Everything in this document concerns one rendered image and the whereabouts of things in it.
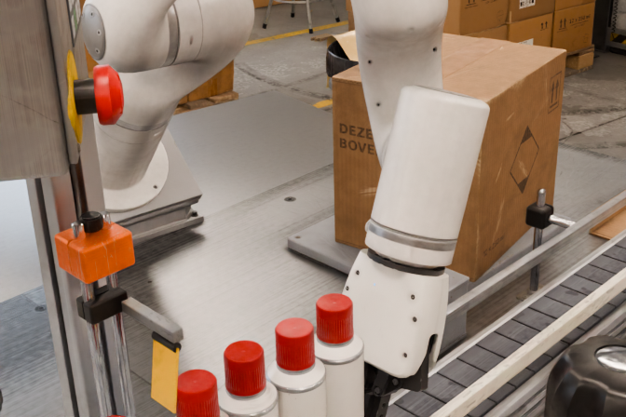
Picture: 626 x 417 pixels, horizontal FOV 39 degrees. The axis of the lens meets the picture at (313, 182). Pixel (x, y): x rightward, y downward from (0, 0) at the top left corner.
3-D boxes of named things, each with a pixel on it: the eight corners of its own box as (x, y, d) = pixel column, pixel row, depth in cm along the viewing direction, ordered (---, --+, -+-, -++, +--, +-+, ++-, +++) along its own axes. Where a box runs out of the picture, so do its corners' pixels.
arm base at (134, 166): (62, 219, 138) (85, 156, 124) (40, 115, 146) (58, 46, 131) (179, 206, 147) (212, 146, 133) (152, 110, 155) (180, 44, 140)
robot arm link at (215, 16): (81, 72, 130) (115, -42, 112) (192, 49, 141) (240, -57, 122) (115, 139, 127) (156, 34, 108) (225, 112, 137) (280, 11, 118)
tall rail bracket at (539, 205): (564, 312, 123) (575, 204, 117) (518, 294, 128) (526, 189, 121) (576, 303, 125) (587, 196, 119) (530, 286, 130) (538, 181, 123)
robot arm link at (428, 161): (365, 208, 89) (375, 228, 80) (396, 77, 87) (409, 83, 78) (446, 224, 90) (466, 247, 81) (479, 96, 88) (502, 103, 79)
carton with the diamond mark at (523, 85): (474, 284, 127) (483, 102, 116) (333, 242, 140) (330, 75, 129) (553, 207, 149) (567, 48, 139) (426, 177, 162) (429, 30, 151)
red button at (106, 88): (68, 76, 54) (118, 73, 54) (72, 60, 57) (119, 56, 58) (76, 136, 55) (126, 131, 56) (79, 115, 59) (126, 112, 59)
